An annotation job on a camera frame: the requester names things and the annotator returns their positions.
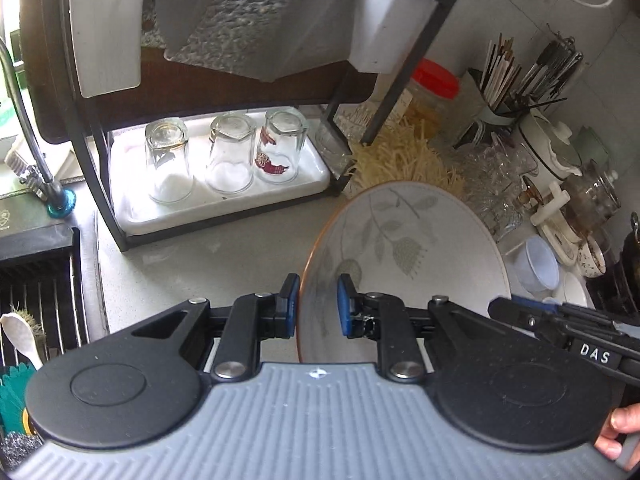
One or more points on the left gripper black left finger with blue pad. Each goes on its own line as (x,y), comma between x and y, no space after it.
(250,320)

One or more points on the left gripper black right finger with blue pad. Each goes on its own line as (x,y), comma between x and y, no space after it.
(383,319)

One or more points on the white plate with leaf pattern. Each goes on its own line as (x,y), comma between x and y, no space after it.
(407,239)

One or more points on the hanging kitchen utensils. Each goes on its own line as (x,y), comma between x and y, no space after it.
(554,68)

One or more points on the black metal kitchen rack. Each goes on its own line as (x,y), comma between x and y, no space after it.
(96,66)

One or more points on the person's right hand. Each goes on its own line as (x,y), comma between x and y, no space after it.
(620,421)

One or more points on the small speckled dish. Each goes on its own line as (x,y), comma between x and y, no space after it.
(590,259)

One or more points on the white bowl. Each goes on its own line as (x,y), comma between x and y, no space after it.
(532,268)

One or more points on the glass kettle on base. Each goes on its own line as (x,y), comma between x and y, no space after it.
(572,210)

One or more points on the clear glass middle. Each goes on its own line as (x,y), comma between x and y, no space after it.
(231,152)

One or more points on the clear glass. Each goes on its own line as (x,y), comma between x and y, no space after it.
(169,159)
(231,152)

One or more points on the white drip tray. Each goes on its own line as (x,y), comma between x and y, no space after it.
(196,188)

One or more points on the clear glass left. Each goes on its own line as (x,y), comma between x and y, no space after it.
(169,159)

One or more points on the bundle of dry noodles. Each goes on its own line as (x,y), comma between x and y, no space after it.
(402,152)

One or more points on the white electric cooker pot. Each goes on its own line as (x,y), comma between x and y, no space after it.
(548,144)

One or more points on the cluster of clear glass cups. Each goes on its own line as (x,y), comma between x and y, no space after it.
(494,175)

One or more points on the clear glass red print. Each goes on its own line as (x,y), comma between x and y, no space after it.
(279,143)

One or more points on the black sink drying rack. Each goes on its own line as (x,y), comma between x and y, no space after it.
(41,278)

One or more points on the jar with red lid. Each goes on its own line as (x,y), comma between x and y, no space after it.
(431,90)

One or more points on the small chrome faucet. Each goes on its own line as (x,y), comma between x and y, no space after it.
(60,201)

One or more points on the white ceramic spoon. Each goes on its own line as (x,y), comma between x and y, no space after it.
(22,336)

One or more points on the chopstick holder with chopsticks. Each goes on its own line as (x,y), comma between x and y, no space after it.
(491,105)

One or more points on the teal silicone mat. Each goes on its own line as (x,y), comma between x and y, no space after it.
(14,417)

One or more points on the steel wool scrubber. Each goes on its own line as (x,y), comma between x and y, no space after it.
(15,448)

